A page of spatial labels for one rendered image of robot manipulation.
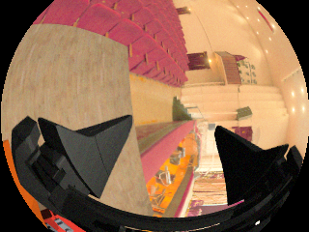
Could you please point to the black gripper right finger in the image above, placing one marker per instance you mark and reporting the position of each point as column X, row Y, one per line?
column 244, row 164

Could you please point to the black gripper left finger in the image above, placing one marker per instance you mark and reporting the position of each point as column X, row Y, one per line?
column 92, row 152

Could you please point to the red flat panel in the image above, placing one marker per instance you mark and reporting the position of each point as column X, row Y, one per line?
column 58, row 224

